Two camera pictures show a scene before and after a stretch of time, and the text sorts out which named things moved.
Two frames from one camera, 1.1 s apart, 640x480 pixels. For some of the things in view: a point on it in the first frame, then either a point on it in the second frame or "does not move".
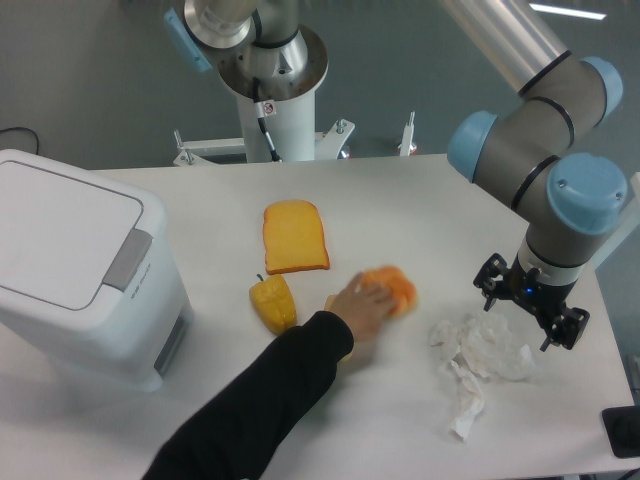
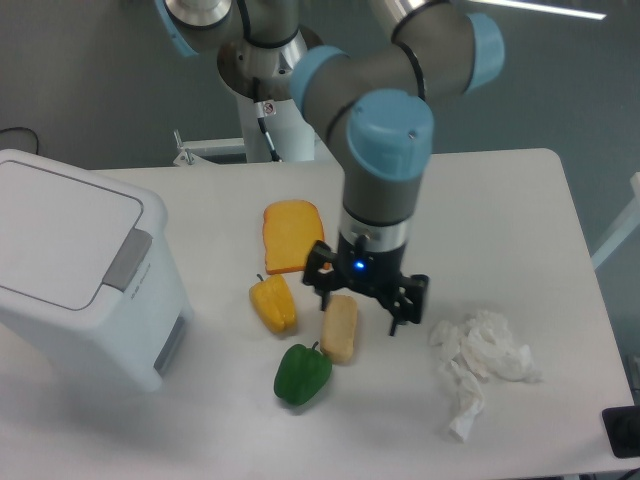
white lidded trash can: x=90 y=274 does not move
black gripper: x=543 y=297 → x=362 y=266
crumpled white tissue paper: x=476 y=346 does not move
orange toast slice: x=293 y=237 does not move
